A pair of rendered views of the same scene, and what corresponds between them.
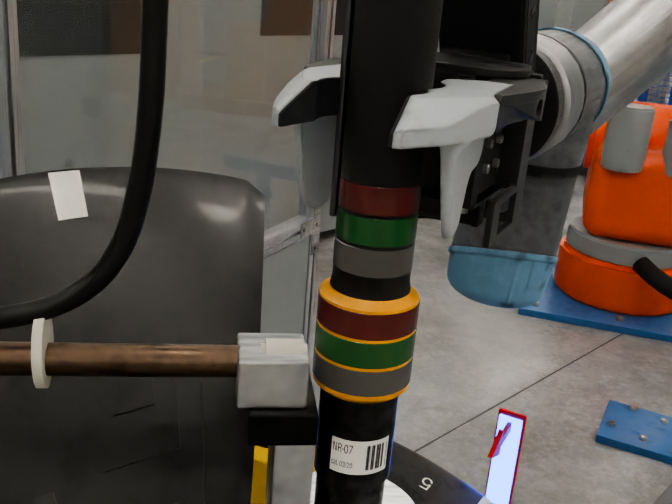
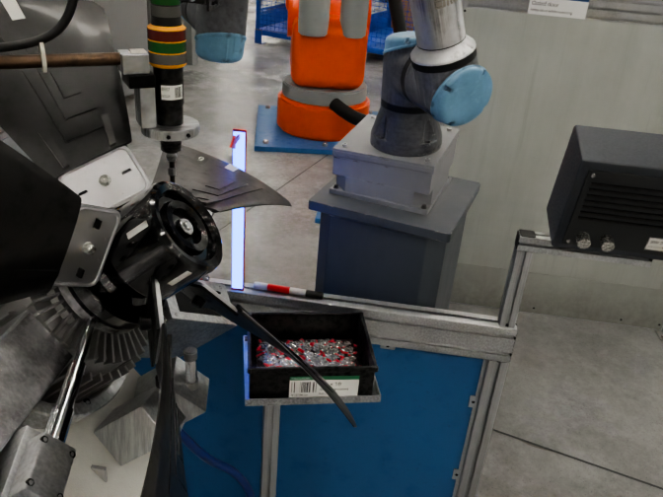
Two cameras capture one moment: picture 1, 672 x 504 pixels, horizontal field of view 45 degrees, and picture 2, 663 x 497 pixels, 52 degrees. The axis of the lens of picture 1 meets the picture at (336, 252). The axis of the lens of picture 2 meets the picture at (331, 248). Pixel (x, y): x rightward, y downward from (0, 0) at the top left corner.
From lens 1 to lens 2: 0.49 m
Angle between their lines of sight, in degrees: 21
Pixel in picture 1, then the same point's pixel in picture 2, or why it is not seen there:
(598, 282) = (307, 120)
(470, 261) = (205, 40)
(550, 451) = (286, 233)
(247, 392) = (126, 67)
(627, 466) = not seen: hidden behind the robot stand
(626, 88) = not seen: outside the picture
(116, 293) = (49, 50)
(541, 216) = (235, 14)
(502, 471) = (239, 162)
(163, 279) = (69, 43)
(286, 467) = (145, 99)
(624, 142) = (312, 14)
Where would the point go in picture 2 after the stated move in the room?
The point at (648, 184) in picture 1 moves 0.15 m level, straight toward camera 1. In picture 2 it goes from (332, 44) to (331, 48)
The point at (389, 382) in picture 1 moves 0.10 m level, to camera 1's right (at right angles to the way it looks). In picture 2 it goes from (180, 59) to (264, 59)
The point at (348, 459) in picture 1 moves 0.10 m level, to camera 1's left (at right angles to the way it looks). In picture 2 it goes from (168, 94) to (77, 95)
